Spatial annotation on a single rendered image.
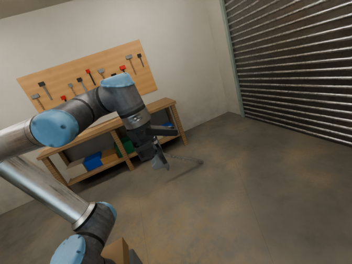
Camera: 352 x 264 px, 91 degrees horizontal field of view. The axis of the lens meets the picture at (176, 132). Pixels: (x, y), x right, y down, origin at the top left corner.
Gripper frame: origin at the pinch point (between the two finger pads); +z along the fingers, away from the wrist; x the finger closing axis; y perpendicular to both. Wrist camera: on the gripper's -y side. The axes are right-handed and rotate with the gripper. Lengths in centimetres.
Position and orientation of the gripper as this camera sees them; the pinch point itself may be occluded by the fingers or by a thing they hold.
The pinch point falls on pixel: (168, 166)
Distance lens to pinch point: 67.3
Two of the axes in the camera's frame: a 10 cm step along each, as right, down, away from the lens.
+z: 3.8, 8.4, 3.9
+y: -9.0, 4.4, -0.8
